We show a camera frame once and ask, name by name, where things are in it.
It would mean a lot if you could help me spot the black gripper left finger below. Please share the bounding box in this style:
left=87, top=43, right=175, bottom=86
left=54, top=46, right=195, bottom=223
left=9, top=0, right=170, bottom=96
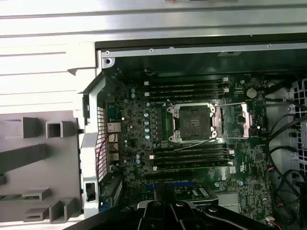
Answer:
left=83, top=200, right=171, bottom=230

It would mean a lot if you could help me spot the grey parts rack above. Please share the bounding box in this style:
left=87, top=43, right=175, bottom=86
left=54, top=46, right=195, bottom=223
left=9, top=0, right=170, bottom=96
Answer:
left=0, top=112, right=81, bottom=225

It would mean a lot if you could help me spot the black RAM slot bank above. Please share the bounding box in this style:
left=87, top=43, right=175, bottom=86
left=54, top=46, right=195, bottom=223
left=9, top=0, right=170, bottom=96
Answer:
left=149, top=142, right=235, bottom=170
left=143, top=76, right=231, bottom=100

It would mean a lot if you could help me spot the silver rear port block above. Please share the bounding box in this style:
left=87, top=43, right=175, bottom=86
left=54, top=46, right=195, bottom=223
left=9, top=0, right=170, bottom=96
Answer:
left=106, top=121, right=120, bottom=166

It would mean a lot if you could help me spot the black expansion slot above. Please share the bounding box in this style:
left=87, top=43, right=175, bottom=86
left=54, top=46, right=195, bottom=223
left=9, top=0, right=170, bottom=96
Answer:
left=145, top=171, right=194, bottom=182

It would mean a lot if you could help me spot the metal socket cover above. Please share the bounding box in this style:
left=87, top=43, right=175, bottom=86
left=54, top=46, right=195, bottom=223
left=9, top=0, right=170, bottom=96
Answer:
left=212, top=102, right=254, bottom=139

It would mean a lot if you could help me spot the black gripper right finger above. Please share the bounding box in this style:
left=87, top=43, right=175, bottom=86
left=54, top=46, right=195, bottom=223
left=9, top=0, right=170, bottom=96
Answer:
left=171, top=200, right=276, bottom=230

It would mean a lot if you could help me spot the black case cable bundle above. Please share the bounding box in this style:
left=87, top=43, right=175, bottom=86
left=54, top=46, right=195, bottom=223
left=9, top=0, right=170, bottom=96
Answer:
left=263, top=81, right=307, bottom=230

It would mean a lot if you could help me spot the silver drive cage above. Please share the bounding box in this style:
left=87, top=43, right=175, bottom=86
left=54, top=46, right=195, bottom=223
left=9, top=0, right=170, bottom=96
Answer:
left=289, top=78, right=307, bottom=168

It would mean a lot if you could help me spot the black PC case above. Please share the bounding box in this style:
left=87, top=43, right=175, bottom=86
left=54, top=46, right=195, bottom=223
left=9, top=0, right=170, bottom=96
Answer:
left=78, top=34, right=307, bottom=230

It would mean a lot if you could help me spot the CPU socket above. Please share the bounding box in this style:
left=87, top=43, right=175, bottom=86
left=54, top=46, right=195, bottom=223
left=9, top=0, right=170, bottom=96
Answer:
left=166, top=102, right=223, bottom=144

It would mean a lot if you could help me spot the green motherboard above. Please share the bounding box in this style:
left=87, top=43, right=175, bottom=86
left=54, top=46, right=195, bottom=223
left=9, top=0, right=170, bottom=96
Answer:
left=105, top=71, right=279, bottom=230

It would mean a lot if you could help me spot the blue expansion slot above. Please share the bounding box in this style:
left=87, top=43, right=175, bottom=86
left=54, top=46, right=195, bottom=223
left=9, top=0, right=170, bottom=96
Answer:
left=145, top=182, right=196, bottom=190

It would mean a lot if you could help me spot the green RAM stick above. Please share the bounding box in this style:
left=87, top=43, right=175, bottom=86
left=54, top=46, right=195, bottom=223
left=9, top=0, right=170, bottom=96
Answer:
left=0, top=194, right=40, bottom=202

